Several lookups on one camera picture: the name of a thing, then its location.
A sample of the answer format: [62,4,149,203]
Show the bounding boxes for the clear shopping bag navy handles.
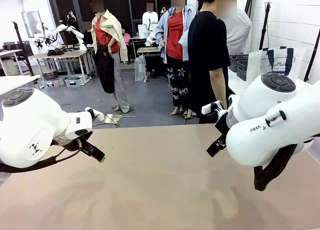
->
[246,46,306,84]

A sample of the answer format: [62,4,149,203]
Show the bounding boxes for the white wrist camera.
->
[201,100,229,116]
[84,106,105,122]

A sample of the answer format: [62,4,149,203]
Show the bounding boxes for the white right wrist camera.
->
[201,100,229,116]

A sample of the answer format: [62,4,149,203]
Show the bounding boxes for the metal mannequin base plate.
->
[104,112,137,128]

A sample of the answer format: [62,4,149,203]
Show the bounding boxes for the grey framed wall board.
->
[20,10,44,39]

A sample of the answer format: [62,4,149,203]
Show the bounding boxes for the background person dark clothes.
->
[82,21,94,45]

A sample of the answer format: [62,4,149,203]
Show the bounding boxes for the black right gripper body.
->
[214,111,230,140]

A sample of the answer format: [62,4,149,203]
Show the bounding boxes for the mannequin with blue shirt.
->
[154,0,199,120]

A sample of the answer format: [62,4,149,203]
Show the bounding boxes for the black tripod stand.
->
[258,0,274,51]
[303,28,320,83]
[10,20,35,77]

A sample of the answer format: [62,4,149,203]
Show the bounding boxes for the person's right forearm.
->
[209,69,229,109]

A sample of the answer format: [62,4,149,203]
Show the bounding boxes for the background person pink shirt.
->
[121,27,132,64]

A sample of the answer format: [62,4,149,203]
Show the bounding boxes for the black left arm cable sleeve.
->
[0,139,83,174]

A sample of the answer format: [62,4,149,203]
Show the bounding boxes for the mannequin with beige jacket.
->
[89,0,131,115]

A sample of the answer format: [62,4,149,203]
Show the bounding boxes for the grey plastic storage bin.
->
[64,75,85,88]
[40,69,60,81]

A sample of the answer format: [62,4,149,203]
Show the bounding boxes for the clear plastic container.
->
[134,55,146,83]

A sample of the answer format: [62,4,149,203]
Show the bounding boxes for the person in black t-shirt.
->
[187,0,238,125]

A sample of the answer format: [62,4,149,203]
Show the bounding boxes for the white table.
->
[0,74,41,96]
[227,66,320,97]

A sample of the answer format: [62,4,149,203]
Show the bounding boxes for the background person white shirt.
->
[141,2,159,26]

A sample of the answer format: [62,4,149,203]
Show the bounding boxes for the wooden top workbench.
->
[29,50,89,87]

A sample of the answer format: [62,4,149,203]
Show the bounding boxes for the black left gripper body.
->
[51,135,84,152]

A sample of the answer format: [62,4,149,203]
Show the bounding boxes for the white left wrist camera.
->
[84,106,105,122]

